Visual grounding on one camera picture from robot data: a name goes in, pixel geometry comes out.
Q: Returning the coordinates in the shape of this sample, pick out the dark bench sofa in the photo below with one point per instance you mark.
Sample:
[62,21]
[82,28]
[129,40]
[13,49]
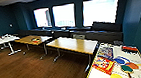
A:
[105,28]

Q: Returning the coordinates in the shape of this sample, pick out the red black flat item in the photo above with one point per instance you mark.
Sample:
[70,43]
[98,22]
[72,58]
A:
[129,48]

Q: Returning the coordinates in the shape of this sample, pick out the yellow side table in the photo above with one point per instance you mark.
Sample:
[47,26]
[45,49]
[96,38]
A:
[24,39]

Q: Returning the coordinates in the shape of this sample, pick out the bright wall window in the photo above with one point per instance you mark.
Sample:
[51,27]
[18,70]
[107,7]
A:
[42,17]
[64,15]
[100,10]

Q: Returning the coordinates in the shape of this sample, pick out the orange paddle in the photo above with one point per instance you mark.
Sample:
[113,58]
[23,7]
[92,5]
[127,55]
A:
[133,65]

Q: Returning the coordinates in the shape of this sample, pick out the small white-legged table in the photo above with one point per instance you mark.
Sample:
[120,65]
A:
[6,38]

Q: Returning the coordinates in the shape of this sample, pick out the yellow paddle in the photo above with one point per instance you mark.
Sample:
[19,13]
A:
[117,77]

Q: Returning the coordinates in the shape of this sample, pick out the teal paddle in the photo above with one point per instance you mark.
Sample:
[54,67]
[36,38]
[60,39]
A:
[126,69]

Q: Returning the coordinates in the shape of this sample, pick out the long white-top table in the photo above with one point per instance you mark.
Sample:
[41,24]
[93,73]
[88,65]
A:
[72,45]

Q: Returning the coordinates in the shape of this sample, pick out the grey rectangular panel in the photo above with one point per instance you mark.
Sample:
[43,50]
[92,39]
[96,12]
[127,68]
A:
[79,36]

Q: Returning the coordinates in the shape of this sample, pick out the blue flat item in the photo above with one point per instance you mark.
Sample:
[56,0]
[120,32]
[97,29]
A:
[121,60]

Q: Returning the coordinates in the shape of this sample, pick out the colourful snack bag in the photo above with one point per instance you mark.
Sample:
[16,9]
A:
[103,65]

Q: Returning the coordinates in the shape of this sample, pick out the blue printed game box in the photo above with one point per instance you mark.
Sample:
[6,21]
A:
[105,52]

